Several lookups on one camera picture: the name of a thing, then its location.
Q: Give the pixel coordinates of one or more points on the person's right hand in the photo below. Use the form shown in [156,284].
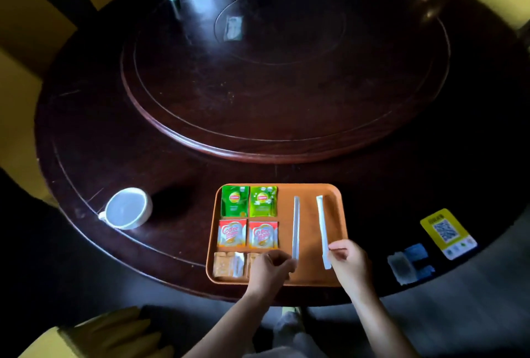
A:
[354,266]

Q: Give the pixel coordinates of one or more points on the person's left hand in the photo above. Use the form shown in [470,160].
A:
[267,275]

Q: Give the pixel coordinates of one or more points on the person's right thumb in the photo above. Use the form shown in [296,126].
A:
[336,256]

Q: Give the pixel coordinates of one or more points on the person's left thumb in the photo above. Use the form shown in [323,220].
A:
[290,268]

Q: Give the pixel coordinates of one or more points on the white stir stick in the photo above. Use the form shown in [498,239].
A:
[296,225]
[322,225]

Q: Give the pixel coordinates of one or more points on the person's left forearm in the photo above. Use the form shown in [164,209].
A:
[225,328]

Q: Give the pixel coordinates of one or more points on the person's right forearm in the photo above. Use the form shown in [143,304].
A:
[383,328]

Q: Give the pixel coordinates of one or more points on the brown sugar packet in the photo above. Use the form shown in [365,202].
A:
[225,265]
[251,262]

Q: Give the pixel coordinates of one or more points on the red white creamer packet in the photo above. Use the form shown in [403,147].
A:
[263,235]
[232,233]

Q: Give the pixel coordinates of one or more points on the orange plastic tray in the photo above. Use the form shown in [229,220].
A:
[308,221]

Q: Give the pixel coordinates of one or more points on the grey translucent packet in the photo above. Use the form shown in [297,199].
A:
[401,268]

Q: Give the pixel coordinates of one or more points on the person's legs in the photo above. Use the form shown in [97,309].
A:
[290,339]

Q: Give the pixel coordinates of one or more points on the light green tea packet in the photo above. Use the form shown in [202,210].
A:
[263,202]

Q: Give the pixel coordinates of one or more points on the dark green tea packet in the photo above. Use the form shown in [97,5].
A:
[234,201]

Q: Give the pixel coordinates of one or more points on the yellow code sticker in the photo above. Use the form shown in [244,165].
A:
[448,234]

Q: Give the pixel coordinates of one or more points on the dark wooden turntable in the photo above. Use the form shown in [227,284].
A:
[285,92]

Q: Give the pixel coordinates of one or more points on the white ceramic cup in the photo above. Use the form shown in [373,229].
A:
[127,208]

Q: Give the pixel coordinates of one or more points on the clear plastic packet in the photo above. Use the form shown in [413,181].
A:
[233,28]

